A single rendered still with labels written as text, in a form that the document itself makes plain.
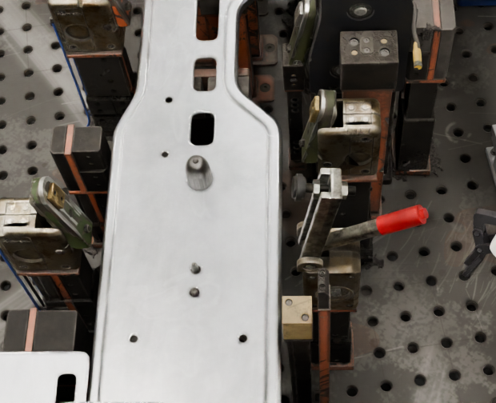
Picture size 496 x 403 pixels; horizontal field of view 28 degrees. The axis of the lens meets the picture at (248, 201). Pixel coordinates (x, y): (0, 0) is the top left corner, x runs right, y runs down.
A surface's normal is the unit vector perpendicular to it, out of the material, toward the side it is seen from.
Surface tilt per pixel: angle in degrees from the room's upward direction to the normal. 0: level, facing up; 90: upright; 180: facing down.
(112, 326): 0
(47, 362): 0
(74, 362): 0
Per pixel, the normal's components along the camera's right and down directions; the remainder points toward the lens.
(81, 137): -0.07, -0.47
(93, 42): -0.02, 0.88
